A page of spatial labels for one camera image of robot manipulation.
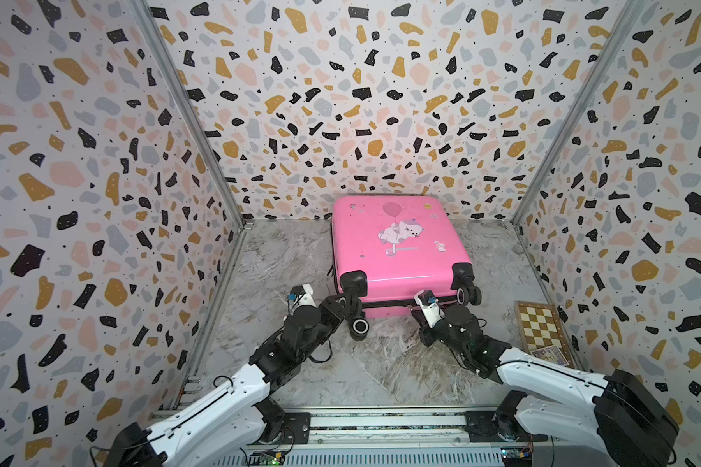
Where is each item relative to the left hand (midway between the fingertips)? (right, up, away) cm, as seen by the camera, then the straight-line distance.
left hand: (355, 300), depth 75 cm
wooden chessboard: (+56, -11, +15) cm, 59 cm away
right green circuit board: (+40, -38, -4) cm, 55 cm away
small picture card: (+55, -17, +8) cm, 58 cm away
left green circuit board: (-21, -37, -5) cm, 43 cm away
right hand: (+17, -5, +8) cm, 19 cm away
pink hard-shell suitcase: (+8, +13, +9) cm, 18 cm away
